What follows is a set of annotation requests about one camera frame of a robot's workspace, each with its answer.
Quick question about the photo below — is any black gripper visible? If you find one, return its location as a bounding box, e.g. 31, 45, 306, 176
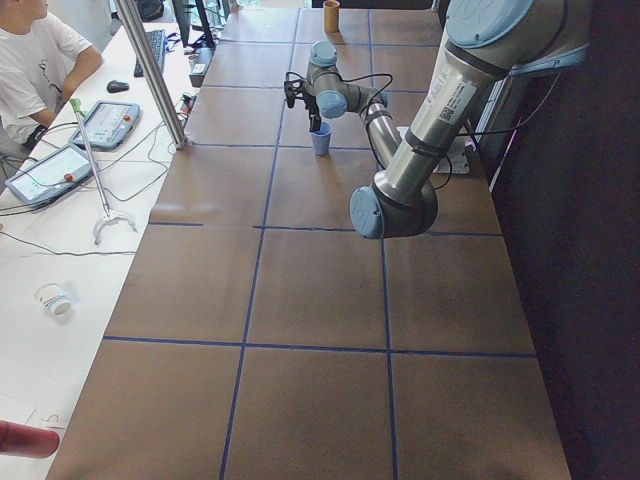
284, 71, 321, 132

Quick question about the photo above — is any light blue ribbed cup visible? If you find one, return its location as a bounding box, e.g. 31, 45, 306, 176
310, 121, 332, 156

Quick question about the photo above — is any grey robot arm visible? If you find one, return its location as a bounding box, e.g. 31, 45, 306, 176
284, 0, 592, 239

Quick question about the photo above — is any brown cup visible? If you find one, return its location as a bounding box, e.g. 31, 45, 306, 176
323, 0, 340, 33

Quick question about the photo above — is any white paper cup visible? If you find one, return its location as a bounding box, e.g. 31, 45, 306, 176
34, 282, 72, 320

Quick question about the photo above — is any black monitor stand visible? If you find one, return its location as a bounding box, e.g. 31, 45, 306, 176
172, 0, 219, 56

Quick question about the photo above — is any black keyboard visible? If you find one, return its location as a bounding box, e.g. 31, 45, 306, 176
133, 29, 166, 78

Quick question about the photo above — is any black computer mouse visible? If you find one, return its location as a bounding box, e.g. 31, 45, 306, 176
106, 80, 130, 94

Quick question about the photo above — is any teach pendant far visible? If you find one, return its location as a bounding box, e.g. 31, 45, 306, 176
83, 101, 141, 152

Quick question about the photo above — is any teach pendant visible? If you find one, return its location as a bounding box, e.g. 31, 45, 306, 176
5, 145, 93, 206
83, 101, 141, 152

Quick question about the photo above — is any reacher grabber tool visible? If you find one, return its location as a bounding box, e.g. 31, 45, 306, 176
69, 98, 137, 246

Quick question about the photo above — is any teach pendant near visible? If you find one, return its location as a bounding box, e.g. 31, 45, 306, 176
5, 145, 93, 206

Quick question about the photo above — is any person in white shirt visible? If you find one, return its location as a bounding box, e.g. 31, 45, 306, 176
1, 1, 103, 150

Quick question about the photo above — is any red object at corner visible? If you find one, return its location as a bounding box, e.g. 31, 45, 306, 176
1, 420, 60, 459

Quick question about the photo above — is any aluminium frame post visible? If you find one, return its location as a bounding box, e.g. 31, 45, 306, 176
115, 0, 187, 150

